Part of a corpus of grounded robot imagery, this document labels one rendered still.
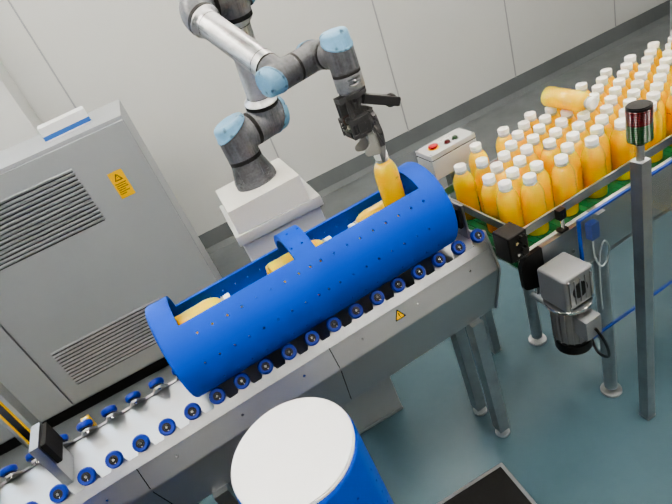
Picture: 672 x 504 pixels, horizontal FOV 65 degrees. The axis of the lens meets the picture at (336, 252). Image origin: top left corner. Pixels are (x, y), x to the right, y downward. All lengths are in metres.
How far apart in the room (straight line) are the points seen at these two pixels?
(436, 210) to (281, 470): 0.80
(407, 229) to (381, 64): 3.17
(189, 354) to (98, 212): 1.69
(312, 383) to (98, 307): 1.87
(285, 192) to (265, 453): 0.89
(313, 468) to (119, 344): 2.33
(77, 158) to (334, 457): 2.15
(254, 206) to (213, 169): 2.53
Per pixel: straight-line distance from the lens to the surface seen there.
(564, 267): 1.67
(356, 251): 1.42
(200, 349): 1.38
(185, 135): 4.18
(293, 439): 1.20
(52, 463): 1.63
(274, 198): 1.76
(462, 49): 4.91
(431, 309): 1.64
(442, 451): 2.34
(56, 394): 3.52
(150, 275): 3.12
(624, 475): 2.24
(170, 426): 1.53
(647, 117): 1.57
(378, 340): 1.58
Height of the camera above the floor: 1.91
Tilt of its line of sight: 31 degrees down
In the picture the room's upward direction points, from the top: 22 degrees counter-clockwise
